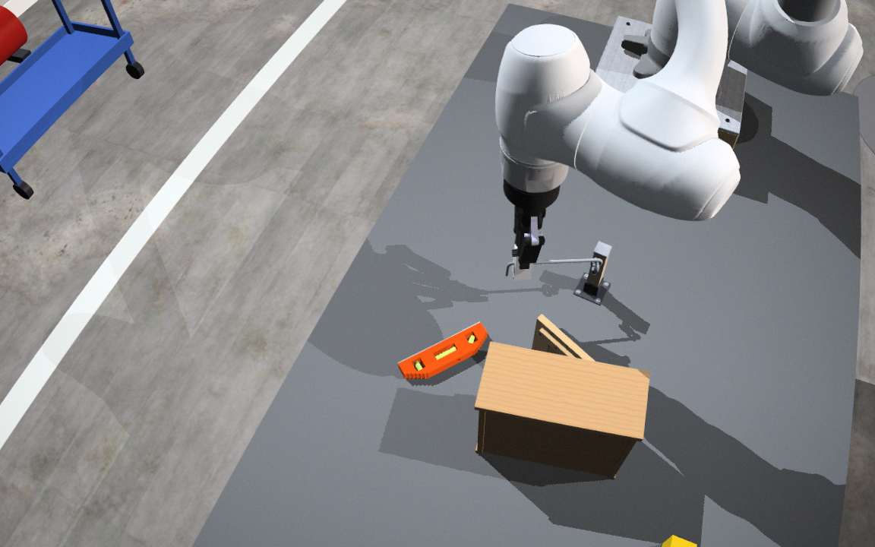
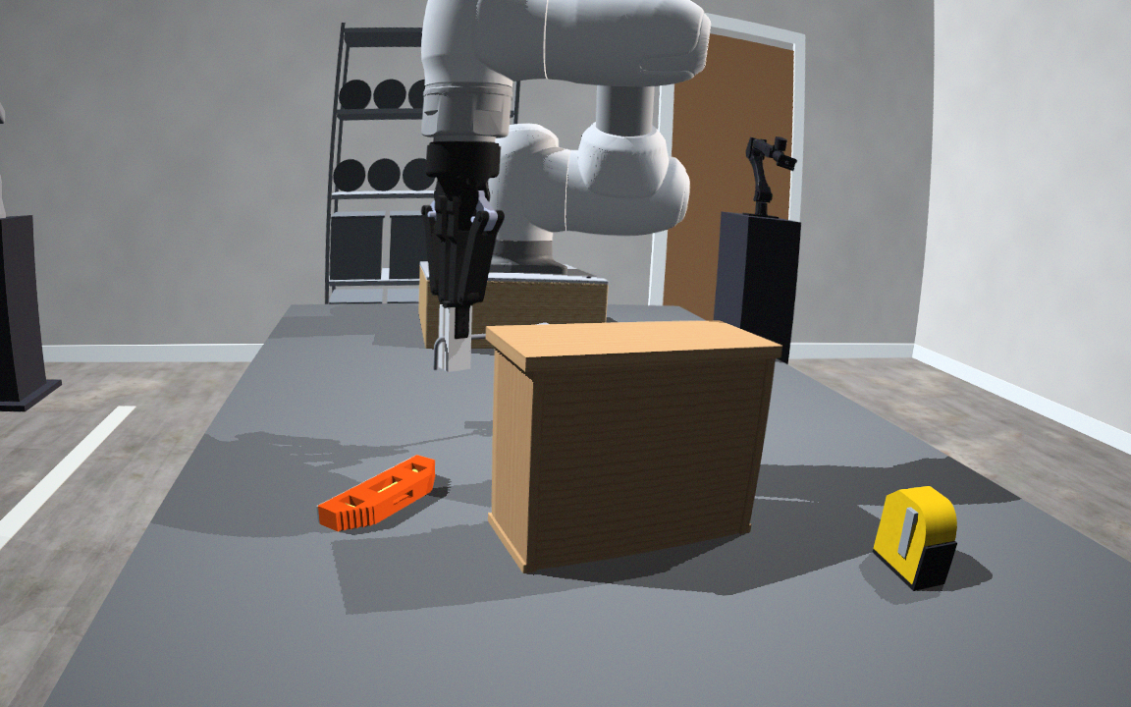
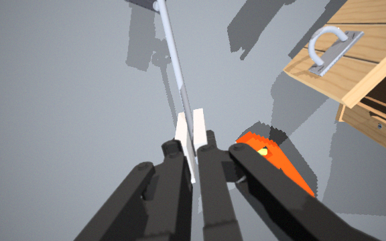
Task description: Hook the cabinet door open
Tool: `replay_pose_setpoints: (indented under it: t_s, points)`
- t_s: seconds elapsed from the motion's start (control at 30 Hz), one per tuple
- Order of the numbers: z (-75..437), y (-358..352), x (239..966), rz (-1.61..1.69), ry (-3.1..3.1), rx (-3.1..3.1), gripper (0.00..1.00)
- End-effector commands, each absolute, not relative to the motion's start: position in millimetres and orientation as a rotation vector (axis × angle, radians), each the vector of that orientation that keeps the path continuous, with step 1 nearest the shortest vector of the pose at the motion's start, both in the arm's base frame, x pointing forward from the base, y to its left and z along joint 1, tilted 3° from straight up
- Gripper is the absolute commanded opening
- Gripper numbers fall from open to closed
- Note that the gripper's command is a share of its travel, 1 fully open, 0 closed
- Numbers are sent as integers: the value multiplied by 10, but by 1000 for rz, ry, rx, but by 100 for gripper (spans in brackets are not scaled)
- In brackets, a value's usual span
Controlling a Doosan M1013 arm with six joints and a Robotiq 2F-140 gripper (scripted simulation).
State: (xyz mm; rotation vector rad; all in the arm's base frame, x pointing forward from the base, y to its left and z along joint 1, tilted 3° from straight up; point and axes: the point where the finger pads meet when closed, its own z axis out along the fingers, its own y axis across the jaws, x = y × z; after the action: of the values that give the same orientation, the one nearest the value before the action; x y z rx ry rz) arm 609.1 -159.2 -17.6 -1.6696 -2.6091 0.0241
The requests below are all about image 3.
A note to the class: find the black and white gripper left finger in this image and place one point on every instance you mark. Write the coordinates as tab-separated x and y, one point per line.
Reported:
164	212

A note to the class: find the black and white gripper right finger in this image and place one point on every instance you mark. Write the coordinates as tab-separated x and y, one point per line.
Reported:
287	209

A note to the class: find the brown wooden cabinet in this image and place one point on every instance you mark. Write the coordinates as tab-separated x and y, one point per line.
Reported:
346	60

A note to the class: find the orange spirit level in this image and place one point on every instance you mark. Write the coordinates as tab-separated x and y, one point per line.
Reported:
275	155

